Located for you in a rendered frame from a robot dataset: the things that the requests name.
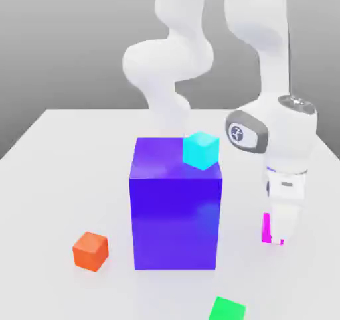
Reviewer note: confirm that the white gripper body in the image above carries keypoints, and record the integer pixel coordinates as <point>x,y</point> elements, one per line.
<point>286,210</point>

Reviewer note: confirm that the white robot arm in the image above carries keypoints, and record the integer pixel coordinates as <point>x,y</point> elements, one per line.
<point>279,59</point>

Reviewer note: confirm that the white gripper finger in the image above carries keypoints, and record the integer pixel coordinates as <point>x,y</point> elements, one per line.
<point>277,229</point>

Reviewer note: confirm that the small green cube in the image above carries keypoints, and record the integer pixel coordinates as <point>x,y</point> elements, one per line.
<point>225,310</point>

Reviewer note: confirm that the large blue box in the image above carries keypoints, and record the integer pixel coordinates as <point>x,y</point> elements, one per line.
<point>175,219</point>

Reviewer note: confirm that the small cyan cube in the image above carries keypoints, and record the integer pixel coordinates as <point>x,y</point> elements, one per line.
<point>200,151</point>

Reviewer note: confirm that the small orange cube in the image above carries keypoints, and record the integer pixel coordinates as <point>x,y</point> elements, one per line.
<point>90,252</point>

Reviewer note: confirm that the small magenta cube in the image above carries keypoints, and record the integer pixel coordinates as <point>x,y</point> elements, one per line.
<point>266,229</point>

